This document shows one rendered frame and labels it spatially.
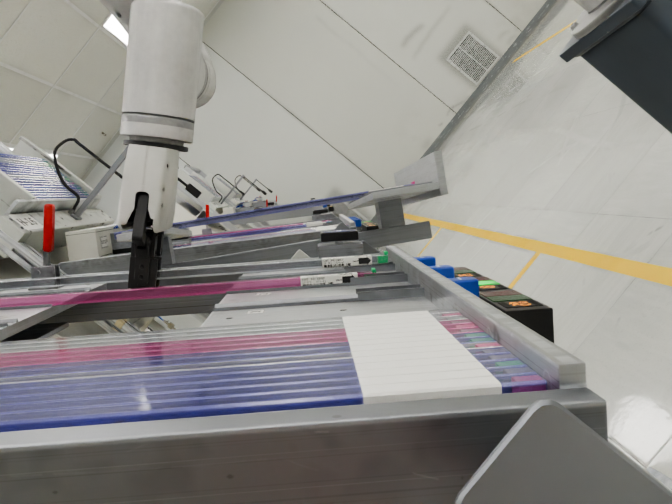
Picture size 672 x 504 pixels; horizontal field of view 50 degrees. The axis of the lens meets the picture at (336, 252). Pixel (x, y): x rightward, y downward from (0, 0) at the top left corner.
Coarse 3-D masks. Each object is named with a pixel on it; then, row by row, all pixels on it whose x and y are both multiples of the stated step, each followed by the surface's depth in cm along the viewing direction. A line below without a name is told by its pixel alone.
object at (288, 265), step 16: (384, 256) 87; (128, 272) 86; (160, 272) 86; (176, 272) 86; (192, 272) 86; (208, 272) 86; (224, 272) 86; (240, 272) 86; (256, 272) 86; (0, 288) 85; (16, 288) 85; (32, 288) 85
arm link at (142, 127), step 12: (132, 120) 81; (144, 120) 81; (156, 120) 81; (168, 120) 81; (180, 120) 82; (120, 132) 83; (132, 132) 81; (144, 132) 81; (156, 132) 81; (168, 132) 81; (180, 132) 82; (192, 132) 85; (180, 144) 84
